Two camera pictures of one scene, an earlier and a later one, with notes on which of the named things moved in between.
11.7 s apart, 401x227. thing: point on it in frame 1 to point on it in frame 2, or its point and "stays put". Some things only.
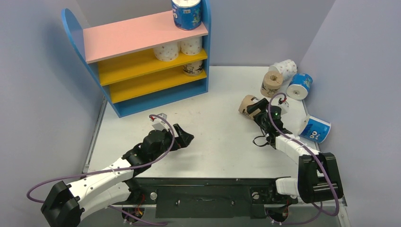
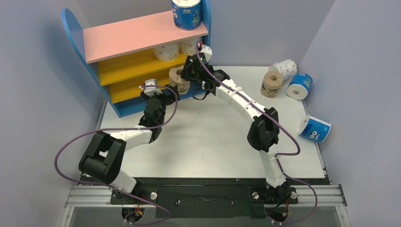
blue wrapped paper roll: (299, 85) stays put
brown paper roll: (271, 84) stays put
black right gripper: (258, 112) to (189, 72)
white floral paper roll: (167, 53) stays put
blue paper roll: (187, 13) stays put
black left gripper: (183, 140) to (169, 99)
